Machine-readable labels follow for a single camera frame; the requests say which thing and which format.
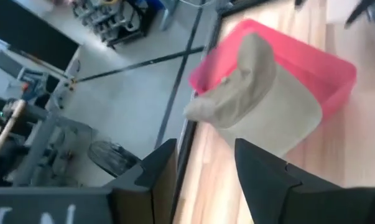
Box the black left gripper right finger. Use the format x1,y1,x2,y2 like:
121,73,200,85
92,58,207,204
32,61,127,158
234,138,342,224

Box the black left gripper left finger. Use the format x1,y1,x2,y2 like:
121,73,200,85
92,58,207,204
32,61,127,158
103,138,178,224

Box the beige cap hat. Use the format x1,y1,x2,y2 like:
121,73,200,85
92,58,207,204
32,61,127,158
183,32,323,159

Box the black floor tape strip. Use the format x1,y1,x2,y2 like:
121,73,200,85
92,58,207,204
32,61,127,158
76,45,205,83
154,0,206,149

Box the grey metal stand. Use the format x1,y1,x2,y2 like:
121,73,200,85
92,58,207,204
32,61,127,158
12,77,98,187

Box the pink plastic bin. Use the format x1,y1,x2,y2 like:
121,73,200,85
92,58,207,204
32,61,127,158
188,18,358,123

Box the wooden stick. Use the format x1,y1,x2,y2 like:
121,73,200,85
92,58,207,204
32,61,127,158
0,99,27,172

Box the metal equipment cart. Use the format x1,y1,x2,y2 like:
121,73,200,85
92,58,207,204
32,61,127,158
71,0,159,48

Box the black flat panel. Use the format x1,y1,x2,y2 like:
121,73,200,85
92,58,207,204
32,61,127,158
0,0,80,72

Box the black chair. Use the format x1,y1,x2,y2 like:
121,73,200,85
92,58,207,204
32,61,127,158
344,0,375,29

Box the black table edge frame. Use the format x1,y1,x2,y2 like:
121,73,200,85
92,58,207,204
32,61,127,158
170,0,269,224

